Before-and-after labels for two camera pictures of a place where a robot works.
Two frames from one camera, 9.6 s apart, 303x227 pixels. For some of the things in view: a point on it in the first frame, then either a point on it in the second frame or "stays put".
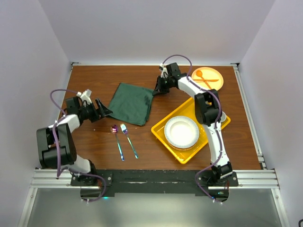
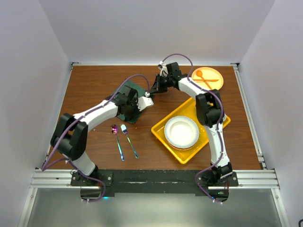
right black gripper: (159, 88) stays put
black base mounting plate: (204, 182) stays put
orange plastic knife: (206, 80) stays put
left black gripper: (103, 111) → (135, 101)
